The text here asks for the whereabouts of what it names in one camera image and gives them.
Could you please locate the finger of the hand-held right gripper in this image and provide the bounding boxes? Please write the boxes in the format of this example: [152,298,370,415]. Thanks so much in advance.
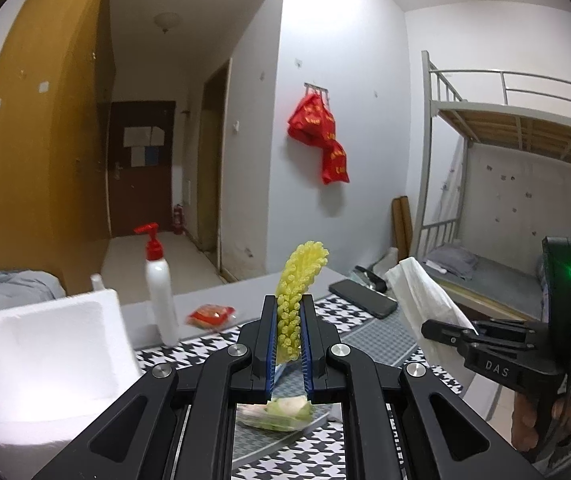
[421,319,549,345]
[458,337,542,362]

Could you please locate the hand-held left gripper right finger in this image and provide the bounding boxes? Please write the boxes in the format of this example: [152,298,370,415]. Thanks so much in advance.
[299,295,541,480]

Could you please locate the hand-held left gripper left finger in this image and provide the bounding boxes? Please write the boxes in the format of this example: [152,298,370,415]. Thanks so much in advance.
[33,295,276,480]

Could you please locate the yellow knobby soft scrubber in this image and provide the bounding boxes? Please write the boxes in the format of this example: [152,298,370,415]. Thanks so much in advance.
[276,241,329,363]

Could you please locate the white foam box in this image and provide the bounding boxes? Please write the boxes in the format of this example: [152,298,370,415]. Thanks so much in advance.
[0,287,142,447]

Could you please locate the person's right hand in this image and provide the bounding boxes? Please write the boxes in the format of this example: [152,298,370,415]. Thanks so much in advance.
[511,390,571,453]

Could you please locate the green white plastic packet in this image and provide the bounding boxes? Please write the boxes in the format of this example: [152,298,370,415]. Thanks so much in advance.
[236,394,331,434]

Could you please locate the red snack packet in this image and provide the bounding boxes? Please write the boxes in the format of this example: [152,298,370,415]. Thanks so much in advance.
[186,304,237,331]

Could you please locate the houndstooth table cloth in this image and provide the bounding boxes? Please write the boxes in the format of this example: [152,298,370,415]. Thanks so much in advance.
[133,295,466,480]

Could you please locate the grey folded clothes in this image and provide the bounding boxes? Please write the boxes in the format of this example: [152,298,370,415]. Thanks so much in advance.
[425,245,479,279]

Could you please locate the black smartphone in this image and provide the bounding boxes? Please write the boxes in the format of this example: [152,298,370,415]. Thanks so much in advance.
[329,279,399,319]

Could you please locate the leaning wooden boards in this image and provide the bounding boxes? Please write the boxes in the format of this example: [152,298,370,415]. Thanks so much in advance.
[391,196,413,262]

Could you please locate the white pump lotion bottle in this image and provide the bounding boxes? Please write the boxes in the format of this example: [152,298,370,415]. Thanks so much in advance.
[134,223,180,347]

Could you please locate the wooden side door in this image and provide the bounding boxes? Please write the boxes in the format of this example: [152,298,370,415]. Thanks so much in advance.
[198,57,233,255]

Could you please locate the red printed shopping bag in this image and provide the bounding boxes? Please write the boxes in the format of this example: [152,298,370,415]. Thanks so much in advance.
[287,92,337,147]
[320,137,351,186]

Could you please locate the dark brown entrance door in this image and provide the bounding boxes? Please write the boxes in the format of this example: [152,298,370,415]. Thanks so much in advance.
[108,101,176,238]

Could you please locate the metal bunk bed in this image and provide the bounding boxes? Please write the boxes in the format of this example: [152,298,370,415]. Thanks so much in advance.
[413,50,571,323]

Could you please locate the white paper notices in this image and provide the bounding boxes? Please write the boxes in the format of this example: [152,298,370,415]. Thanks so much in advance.
[124,126,165,167]

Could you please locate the grey blue quilt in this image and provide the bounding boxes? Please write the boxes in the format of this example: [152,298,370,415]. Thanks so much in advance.
[0,270,66,307]

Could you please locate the yellow wooden wardrobe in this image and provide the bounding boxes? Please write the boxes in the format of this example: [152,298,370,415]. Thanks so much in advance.
[0,0,116,288]

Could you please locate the ceiling lamp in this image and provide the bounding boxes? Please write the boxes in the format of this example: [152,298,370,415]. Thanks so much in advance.
[154,12,182,34]

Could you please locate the metal wall hook rack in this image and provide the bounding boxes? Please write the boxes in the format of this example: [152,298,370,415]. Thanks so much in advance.
[303,82,331,105]

